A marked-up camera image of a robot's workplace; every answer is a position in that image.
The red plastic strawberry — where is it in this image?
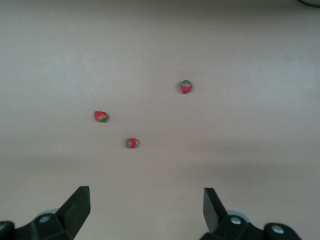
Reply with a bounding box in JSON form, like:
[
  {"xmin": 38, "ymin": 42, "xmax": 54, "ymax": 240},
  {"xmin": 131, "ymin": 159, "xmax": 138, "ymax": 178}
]
[
  {"xmin": 93, "ymin": 110, "xmax": 108, "ymax": 124},
  {"xmin": 125, "ymin": 137, "xmax": 140, "ymax": 150},
  {"xmin": 180, "ymin": 79, "xmax": 193, "ymax": 95}
]

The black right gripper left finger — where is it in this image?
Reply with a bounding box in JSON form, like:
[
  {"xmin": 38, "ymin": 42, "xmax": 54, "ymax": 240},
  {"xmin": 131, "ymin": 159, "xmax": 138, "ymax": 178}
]
[{"xmin": 0, "ymin": 185, "xmax": 91, "ymax": 240}]

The black looping floor cable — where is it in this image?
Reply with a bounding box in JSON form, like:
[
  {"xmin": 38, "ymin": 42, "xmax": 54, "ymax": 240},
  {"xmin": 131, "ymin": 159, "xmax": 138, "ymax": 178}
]
[{"xmin": 296, "ymin": 0, "xmax": 320, "ymax": 8}]

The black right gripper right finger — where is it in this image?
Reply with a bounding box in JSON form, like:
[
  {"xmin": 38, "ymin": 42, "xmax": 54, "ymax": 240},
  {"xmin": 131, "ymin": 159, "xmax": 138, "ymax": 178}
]
[{"xmin": 199, "ymin": 187, "xmax": 303, "ymax": 240}]

